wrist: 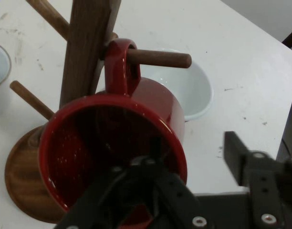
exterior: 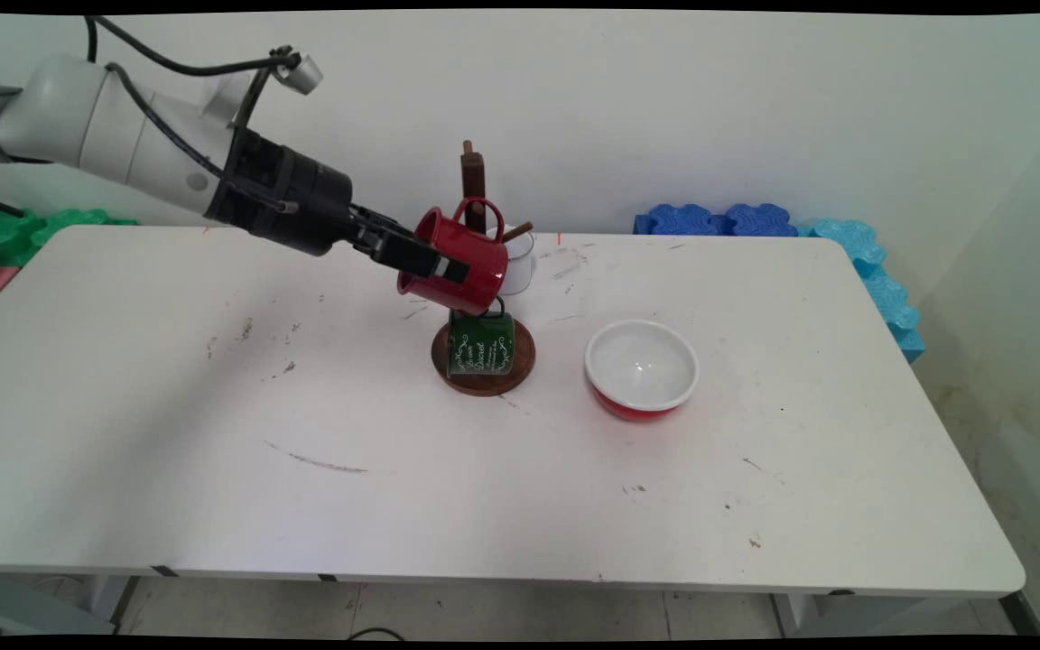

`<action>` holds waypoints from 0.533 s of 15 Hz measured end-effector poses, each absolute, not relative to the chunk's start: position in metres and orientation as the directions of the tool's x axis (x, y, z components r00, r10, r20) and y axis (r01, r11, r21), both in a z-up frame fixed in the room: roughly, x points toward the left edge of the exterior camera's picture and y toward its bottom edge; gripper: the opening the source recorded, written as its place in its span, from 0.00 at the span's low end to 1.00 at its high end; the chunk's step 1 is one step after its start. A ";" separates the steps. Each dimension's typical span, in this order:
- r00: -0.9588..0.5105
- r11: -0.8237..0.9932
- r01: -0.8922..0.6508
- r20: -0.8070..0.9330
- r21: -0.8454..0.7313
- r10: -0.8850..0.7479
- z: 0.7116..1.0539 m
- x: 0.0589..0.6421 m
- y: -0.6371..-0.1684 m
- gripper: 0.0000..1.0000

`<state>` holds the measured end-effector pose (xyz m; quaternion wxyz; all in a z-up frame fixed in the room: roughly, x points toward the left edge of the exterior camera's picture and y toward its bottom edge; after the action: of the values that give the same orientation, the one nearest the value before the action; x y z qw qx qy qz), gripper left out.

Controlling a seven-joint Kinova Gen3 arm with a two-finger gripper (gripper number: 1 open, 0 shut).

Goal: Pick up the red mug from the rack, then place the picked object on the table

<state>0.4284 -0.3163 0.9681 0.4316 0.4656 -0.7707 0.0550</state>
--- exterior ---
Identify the green foam mat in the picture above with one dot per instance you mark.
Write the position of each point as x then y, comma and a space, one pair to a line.
5, 236

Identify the dark blue foam mat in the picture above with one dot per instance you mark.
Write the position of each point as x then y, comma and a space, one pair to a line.
719, 221

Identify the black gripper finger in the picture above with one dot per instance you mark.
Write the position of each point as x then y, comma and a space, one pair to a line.
380, 221
412, 255

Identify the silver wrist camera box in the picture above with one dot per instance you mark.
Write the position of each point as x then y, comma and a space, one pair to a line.
299, 74

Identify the red enamel mug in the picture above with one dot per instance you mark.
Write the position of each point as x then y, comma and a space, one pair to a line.
475, 262

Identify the red bowl white inside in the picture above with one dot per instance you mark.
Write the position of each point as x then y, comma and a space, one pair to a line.
642, 366

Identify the light blue foam mat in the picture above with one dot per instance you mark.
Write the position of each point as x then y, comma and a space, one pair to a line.
881, 289

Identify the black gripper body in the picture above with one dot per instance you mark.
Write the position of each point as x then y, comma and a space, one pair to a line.
285, 194

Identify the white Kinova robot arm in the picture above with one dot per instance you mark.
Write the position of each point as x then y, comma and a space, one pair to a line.
87, 122

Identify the green enamel mug white print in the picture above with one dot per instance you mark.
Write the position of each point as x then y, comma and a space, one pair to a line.
480, 348

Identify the brown wooden mug tree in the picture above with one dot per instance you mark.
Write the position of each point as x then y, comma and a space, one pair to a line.
473, 176

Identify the grey table leg frame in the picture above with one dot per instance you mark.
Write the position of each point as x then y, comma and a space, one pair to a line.
845, 614

